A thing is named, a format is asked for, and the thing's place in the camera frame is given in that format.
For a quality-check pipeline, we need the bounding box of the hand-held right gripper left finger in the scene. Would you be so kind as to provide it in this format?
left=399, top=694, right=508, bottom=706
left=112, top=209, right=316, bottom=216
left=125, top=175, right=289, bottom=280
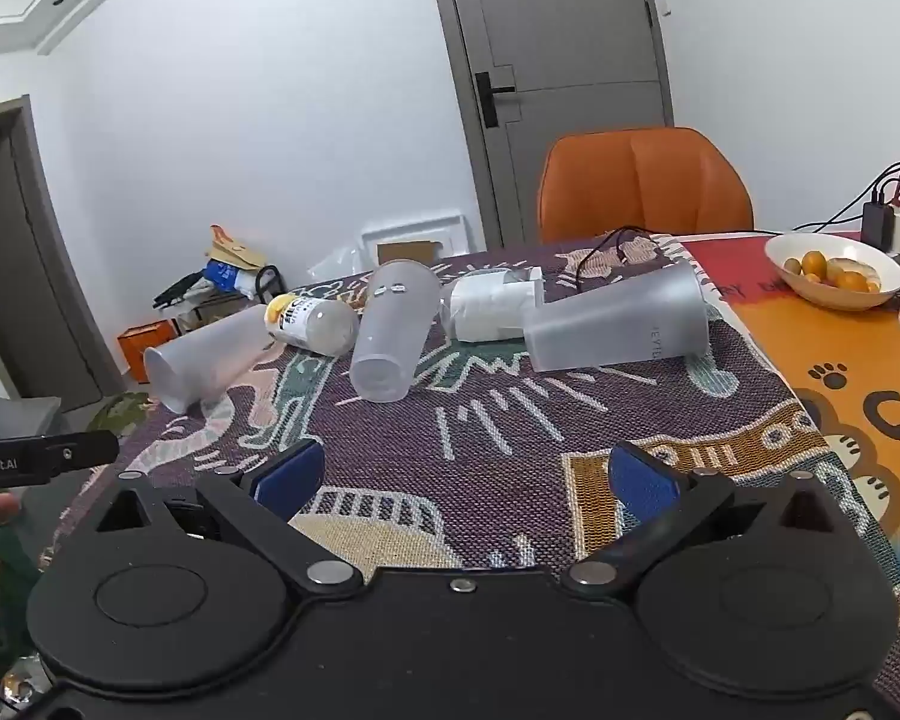
left=94, top=439, right=364, bottom=599

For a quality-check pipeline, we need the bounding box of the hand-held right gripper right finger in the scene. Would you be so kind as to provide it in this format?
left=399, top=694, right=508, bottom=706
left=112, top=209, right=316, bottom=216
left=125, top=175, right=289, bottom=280
left=559, top=442, right=845, bottom=602

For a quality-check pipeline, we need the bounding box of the large frosted plastic cup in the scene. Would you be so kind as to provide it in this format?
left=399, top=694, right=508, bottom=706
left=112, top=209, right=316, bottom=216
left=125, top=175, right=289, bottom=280
left=523, top=260, right=710, bottom=373

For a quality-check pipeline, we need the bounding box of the white cup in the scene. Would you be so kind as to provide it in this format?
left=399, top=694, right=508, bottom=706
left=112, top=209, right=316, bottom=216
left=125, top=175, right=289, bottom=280
left=448, top=267, right=545, bottom=343

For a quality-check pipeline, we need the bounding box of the green camouflage cloth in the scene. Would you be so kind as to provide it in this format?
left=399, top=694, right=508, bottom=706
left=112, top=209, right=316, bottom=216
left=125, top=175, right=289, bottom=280
left=85, top=392, right=156, bottom=441

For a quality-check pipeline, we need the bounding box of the orange box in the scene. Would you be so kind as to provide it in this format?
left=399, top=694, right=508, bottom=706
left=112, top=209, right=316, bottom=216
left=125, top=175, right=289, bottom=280
left=115, top=320, right=179, bottom=385

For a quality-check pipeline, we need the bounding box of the printed woven blanket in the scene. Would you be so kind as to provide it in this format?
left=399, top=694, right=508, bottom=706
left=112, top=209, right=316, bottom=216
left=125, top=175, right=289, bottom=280
left=41, top=231, right=900, bottom=700

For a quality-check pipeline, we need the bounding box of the yellow label plastic bottle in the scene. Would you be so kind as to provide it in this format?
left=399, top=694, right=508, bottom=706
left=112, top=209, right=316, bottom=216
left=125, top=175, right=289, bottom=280
left=264, top=292, right=362, bottom=356

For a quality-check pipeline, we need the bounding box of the dark brown door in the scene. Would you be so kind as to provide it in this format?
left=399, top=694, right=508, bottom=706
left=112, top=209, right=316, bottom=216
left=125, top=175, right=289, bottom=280
left=0, top=94, right=125, bottom=422

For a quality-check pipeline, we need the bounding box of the blue white bag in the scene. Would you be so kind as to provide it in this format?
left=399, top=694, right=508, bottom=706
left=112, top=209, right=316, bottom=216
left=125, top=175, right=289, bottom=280
left=205, top=258, right=262, bottom=298

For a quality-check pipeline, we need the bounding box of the clear plastic bag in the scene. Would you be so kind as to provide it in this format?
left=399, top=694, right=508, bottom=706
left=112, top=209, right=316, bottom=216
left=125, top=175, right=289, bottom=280
left=306, top=246, right=377, bottom=287

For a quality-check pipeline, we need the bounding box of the orange cartoon table mat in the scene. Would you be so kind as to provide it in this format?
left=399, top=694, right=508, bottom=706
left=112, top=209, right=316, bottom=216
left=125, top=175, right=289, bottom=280
left=681, top=231, right=900, bottom=541

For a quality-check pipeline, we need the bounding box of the yellow orange paper bag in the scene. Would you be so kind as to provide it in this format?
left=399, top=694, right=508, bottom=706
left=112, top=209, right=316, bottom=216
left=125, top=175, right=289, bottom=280
left=205, top=224, right=269, bottom=272

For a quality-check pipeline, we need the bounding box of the white bowl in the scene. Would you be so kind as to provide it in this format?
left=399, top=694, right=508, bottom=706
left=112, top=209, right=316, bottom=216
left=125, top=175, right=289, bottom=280
left=763, top=232, right=900, bottom=313

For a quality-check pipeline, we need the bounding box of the pile of small orange fruits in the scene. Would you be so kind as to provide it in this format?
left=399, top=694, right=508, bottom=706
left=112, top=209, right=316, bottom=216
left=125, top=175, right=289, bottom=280
left=783, top=249, right=883, bottom=295

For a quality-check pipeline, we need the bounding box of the orange chair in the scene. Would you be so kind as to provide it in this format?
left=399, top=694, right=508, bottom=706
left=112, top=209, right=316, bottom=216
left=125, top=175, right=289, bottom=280
left=537, top=127, right=755, bottom=245

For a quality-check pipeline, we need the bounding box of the black charger block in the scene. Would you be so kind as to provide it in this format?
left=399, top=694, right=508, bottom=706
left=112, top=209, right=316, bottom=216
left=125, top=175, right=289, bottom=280
left=860, top=202, right=896, bottom=251

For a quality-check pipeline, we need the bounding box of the grey door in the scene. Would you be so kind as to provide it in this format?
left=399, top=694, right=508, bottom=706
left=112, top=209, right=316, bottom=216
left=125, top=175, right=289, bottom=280
left=423, top=0, right=677, bottom=253

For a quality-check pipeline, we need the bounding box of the black cable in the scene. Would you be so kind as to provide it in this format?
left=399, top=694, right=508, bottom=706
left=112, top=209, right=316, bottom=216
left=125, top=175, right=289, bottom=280
left=576, top=223, right=865, bottom=280

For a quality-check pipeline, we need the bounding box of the white picture frame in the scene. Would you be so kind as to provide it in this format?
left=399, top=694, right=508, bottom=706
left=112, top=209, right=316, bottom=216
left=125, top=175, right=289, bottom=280
left=361, top=213, right=468, bottom=265

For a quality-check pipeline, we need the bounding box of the black door lock handle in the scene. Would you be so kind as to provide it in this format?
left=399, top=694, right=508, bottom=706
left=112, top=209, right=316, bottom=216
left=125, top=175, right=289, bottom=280
left=474, top=71, right=523, bottom=129

